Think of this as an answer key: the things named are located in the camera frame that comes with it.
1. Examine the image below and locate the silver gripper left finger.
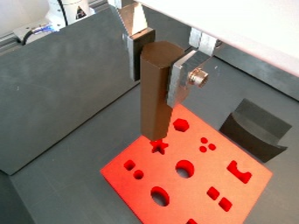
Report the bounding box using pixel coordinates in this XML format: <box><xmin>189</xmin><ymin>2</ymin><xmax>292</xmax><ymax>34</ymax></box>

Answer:
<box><xmin>106</xmin><ymin>0</ymin><xmax>154</xmax><ymax>81</ymax></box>

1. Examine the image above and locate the black curved holder stand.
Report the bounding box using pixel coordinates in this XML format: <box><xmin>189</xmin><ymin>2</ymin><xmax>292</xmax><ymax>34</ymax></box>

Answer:
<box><xmin>218</xmin><ymin>99</ymin><xmax>292</xmax><ymax>163</ymax></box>

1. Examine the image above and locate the dark brown hexagonal peg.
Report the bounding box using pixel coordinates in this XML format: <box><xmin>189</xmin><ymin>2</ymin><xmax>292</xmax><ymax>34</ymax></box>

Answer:
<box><xmin>140</xmin><ymin>41</ymin><xmax>184</xmax><ymax>141</ymax></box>

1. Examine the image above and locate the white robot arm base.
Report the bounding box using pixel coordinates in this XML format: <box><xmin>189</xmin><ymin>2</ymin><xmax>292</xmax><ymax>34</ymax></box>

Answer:
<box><xmin>13</xmin><ymin>0</ymin><xmax>94</xmax><ymax>46</ymax></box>

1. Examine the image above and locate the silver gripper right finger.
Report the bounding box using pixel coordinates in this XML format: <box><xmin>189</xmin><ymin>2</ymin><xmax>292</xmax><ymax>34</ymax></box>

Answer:
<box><xmin>166</xmin><ymin>28</ymin><xmax>221</xmax><ymax>108</ymax></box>

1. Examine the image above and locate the red shape insertion block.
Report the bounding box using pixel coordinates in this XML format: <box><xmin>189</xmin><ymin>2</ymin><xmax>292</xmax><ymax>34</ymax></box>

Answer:
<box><xmin>100</xmin><ymin>105</ymin><xmax>272</xmax><ymax>224</ymax></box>

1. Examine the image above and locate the aluminium frame rail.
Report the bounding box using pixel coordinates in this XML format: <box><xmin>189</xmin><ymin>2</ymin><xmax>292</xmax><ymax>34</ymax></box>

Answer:
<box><xmin>0</xmin><ymin>32</ymin><xmax>21</xmax><ymax>56</ymax></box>

